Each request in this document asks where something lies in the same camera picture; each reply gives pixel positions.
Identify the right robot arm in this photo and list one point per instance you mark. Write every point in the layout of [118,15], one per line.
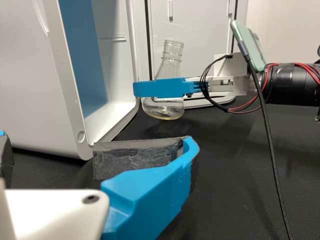
[290,82]

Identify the clear flask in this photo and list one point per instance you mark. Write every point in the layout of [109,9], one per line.
[170,62]

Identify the right wrist camera phone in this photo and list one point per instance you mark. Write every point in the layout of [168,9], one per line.
[251,47]

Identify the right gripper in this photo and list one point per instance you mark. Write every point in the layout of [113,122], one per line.
[230,85]

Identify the white incubator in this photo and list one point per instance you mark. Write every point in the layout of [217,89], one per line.
[30,87]

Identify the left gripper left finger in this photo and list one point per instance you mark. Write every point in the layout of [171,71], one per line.
[7,160]

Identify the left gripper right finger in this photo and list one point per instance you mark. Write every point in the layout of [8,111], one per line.
[150,190]

